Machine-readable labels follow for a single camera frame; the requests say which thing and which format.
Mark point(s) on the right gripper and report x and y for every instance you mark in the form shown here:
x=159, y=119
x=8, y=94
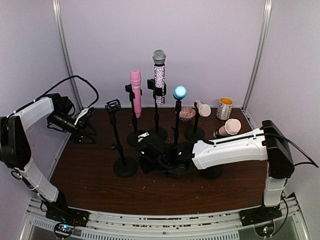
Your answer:
x=146, y=168

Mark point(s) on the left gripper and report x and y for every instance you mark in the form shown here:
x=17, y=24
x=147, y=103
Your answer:
x=78, y=135

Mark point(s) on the beige pink microphone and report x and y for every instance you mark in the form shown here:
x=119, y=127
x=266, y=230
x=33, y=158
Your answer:
x=231, y=127

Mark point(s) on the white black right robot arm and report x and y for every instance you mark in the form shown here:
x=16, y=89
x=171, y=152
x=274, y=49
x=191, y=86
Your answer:
x=266, y=143

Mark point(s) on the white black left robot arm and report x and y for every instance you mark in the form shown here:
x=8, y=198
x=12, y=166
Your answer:
x=15, y=150

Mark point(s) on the black glitter-mic stand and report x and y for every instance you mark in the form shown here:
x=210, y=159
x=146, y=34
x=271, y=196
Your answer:
x=157, y=120

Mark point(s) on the black pink-mic stand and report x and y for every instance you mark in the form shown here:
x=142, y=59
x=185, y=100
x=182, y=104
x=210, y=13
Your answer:
x=132, y=137

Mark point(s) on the black small-mic stand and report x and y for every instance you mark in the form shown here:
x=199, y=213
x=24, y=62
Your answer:
x=194, y=133

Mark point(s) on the black blue-mic stand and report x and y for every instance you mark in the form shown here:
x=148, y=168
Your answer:
x=178, y=107

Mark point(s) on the blue-head microphone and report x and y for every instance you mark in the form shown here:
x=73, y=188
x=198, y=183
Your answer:
x=180, y=92

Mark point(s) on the pale pink small microphone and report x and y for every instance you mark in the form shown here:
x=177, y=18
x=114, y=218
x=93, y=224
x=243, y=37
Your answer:
x=204, y=109

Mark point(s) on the glitter silver-head microphone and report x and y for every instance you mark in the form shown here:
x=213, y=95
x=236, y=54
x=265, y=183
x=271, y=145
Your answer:
x=159, y=58

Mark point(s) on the patterned ceramic bowl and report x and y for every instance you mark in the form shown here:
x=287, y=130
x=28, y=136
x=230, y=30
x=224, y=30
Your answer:
x=187, y=114

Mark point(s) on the white floral mug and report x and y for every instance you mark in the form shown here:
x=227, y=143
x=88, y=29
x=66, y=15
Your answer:
x=224, y=108

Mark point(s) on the aluminium front rail base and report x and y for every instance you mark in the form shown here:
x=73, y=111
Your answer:
x=223, y=225

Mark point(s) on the aluminium left corner post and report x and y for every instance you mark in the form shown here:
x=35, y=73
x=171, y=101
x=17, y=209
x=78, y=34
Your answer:
x=66, y=57

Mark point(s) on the aluminium corner post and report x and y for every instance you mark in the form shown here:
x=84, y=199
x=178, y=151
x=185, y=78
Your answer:
x=66, y=57
x=264, y=30

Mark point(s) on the aluminium right corner post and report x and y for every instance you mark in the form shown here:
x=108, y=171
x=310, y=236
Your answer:
x=264, y=30

